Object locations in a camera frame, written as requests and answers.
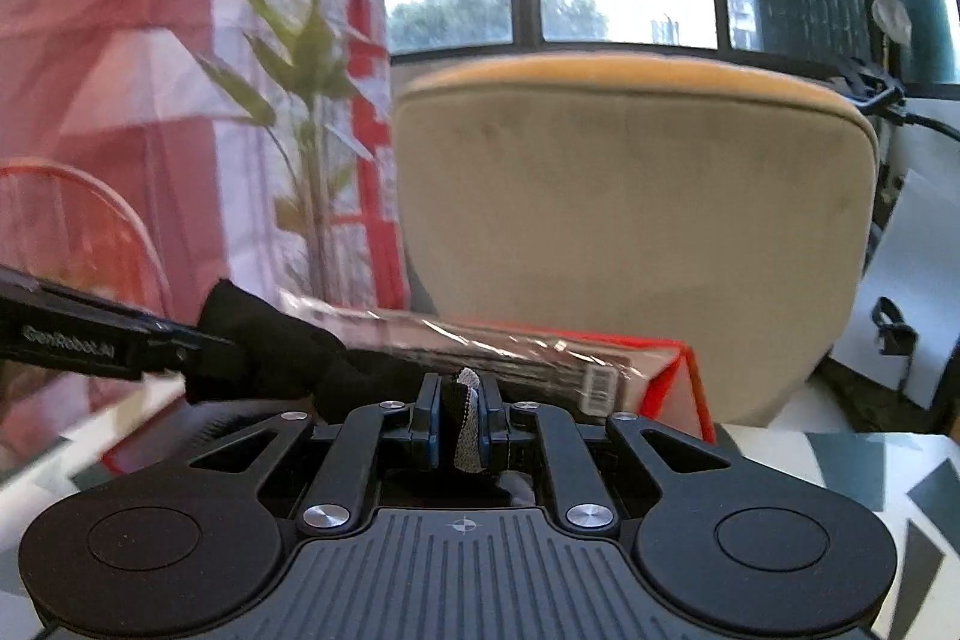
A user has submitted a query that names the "black cloth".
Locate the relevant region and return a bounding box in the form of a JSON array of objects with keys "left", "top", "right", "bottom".
[{"left": 182, "top": 279, "right": 430, "bottom": 424}]

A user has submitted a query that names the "plastic packaged dark textile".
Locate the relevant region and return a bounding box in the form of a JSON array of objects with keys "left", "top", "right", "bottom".
[{"left": 280, "top": 291, "right": 675, "bottom": 422}]

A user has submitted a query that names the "red strawberry print box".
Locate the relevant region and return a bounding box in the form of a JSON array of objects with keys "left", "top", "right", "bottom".
[{"left": 101, "top": 308, "right": 718, "bottom": 476}]

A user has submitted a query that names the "tall green plant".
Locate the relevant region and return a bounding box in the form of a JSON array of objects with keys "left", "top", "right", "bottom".
[{"left": 197, "top": 0, "right": 363, "bottom": 302}]

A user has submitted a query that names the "red white curtain backdrop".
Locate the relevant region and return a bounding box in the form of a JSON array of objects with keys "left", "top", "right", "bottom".
[{"left": 2, "top": 0, "right": 409, "bottom": 321}]

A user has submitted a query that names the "beige velvet chair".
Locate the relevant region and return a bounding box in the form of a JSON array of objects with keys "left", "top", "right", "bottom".
[{"left": 392, "top": 53, "right": 878, "bottom": 425}]

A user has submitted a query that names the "patterned geometric tablecloth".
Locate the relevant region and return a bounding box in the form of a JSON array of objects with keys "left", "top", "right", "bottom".
[{"left": 2, "top": 409, "right": 958, "bottom": 638}]

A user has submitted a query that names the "exercise bike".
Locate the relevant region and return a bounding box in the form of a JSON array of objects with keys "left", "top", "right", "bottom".
[{"left": 835, "top": 0, "right": 958, "bottom": 266}]

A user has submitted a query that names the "red wire chair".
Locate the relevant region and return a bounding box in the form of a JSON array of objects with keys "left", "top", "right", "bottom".
[{"left": 2, "top": 157, "right": 172, "bottom": 315}]

